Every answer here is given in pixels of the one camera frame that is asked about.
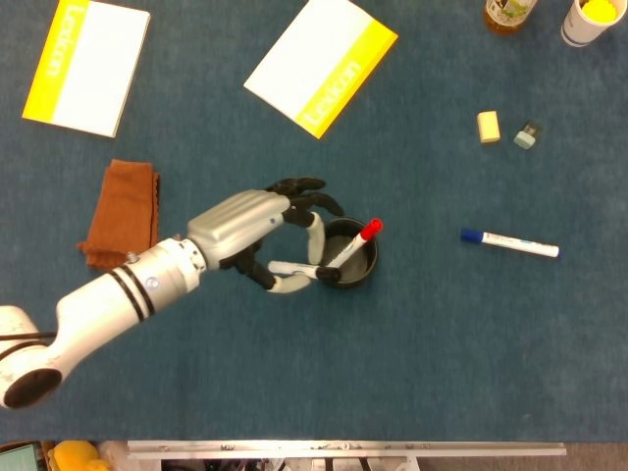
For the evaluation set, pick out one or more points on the blue whiteboard marker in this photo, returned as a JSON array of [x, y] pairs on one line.
[[515, 243]]

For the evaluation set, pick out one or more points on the blue felt table mat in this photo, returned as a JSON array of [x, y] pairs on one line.
[[343, 368]]

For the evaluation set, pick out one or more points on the folded brown cloth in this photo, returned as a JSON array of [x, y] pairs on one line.
[[125, 216]]

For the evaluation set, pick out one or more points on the amber tea bottle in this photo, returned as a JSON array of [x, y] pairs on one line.
[[503, 24]]

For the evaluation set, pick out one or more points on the white paper cup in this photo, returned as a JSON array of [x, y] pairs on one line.
[[581, 29]]

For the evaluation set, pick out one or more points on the aluminium frame rail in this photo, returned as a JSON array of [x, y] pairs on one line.
[[343, 449]]

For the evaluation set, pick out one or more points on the yellow plastic object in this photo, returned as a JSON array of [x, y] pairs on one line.
[[78, 456]]

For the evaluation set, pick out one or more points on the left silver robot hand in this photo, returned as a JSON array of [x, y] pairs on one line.
[[230, 225]]

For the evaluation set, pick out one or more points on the teal box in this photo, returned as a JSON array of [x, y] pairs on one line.
[[19, 458]]

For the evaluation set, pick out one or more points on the red whiteboard marker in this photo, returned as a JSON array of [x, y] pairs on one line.
[[370, 229]]

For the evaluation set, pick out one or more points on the black round cup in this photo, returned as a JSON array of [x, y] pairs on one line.
[[363, 275]]

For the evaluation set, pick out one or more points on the pale yellow eraser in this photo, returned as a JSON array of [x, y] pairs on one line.
[[488, 127]]

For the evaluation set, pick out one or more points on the white yellow Lexikon notebook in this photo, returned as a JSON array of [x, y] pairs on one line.
[[93, 68], [314, 64]]

